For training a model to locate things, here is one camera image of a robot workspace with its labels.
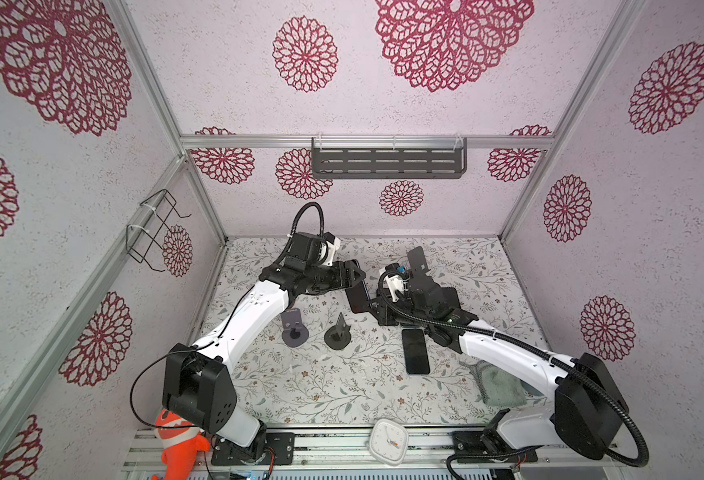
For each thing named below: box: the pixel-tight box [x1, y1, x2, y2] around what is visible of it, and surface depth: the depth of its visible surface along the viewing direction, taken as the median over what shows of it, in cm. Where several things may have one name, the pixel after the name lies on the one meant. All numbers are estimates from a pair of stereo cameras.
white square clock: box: [369, 418, 409, 466], surface depth 74 cm
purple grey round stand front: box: [280, 308, 309, 348], surface depth 94 cm
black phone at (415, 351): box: [402, 328, 430, 375], surface depth 90 cm
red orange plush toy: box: [154, 409, 210, 480], surface depth 70 cm
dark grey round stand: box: [324, 312, 351, 350], surface depth 93 cm
